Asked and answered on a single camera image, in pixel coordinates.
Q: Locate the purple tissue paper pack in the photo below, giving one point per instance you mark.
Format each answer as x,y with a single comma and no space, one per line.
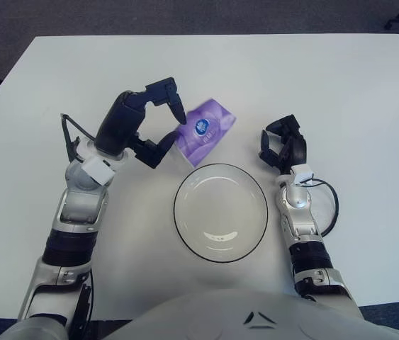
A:
206,134

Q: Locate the white plate with black rim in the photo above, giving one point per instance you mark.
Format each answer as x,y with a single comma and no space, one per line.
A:
221,212

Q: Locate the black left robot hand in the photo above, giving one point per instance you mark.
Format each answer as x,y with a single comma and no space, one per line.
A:
121,120

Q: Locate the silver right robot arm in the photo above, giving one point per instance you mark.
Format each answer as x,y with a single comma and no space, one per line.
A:
303,223

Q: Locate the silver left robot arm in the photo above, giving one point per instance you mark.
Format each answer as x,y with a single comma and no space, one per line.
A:
78,205

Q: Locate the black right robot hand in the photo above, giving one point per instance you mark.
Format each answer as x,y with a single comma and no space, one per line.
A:
296,148

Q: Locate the grey robot torso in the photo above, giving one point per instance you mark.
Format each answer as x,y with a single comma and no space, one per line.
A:
273,318

